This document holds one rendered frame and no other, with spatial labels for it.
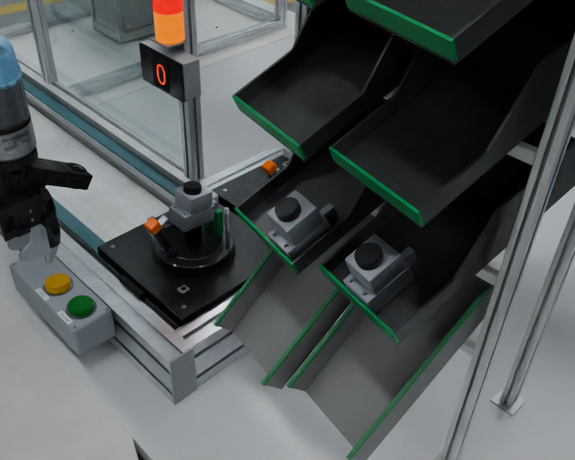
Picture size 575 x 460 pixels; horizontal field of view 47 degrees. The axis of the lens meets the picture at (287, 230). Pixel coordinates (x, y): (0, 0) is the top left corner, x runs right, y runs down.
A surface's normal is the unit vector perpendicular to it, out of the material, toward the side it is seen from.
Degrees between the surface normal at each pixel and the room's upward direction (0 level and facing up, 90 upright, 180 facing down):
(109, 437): 0
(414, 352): 45
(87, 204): 0
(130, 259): 0
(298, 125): 25
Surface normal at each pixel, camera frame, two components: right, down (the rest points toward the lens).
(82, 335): 0.70, 0.46
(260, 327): -0.56, -0.32
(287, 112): -0.32, -0.57
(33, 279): 0.04, -0.78
